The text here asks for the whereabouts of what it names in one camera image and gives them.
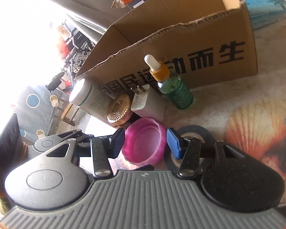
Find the black stool seat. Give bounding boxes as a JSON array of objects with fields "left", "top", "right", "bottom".
[{"left": 46, "top": 72, "right": 65, "bottom": 91}]

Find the white charger plug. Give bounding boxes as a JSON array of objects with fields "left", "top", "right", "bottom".
[{"left": 131, "top": 84, "right": 166, "bottom": 122}]

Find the black padded chair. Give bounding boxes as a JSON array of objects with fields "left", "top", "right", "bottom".
[{"left": 0, "top": 113, "right": 22, "bottom": 191}]

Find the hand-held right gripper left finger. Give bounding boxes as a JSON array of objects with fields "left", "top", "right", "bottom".
[{"left": 44, "top": 127, "right": 126, "bottom": 178}]

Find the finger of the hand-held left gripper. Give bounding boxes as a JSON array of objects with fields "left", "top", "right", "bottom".
[{"left": 58, "top": 129, "right": 96, "bottom": 146}]

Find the grey blanket with circles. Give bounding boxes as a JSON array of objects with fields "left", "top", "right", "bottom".
[{"left": 12, "top": 86, "right": 69, "bottom": 139}]

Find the wheelchair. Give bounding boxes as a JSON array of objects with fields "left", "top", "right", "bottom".
[{"left": 59, "top": 19, "right": 98, "bottom": 81}]

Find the brown jar with gold lid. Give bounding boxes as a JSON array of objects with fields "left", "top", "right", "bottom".
[{"left": 107, "top": 94, "right": 137, "bottom": 129}]

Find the green dropper bottle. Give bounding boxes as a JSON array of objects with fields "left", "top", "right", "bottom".
[{"left": 144, "top": 54, "right": 194, "bottom": 110}]

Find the tan paper bag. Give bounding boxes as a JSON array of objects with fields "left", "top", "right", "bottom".
[{"left": 111, "top": 0, "right": 129, "bottom": 9}]

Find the white pill bottle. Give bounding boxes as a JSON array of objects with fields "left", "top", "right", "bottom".
[{"left": 69, "top": 78, "right": 115, "bottom": 126}]

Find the orange-red hanging bag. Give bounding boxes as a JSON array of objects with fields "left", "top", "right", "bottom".
[{"left": 59, "top": 35, "right": 72, "bottom": 58}]

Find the black tape roll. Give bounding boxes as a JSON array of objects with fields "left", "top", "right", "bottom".
[{"left": 164, "top": 125, "right": 215, "bottom": 174}]

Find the large cardboard box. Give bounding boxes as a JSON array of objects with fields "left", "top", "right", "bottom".
[{"left": 74, "top": 0, "right": 258, "bottom": 98}]

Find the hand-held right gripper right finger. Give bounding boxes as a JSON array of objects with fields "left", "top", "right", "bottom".
[{"left": 166, "top": 128, "right": 247, "bottom": 179}]

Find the small wooden stool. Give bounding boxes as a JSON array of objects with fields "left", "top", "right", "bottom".
[{"left": 61, "top": 102, "right": 82, "bottom": 126}]

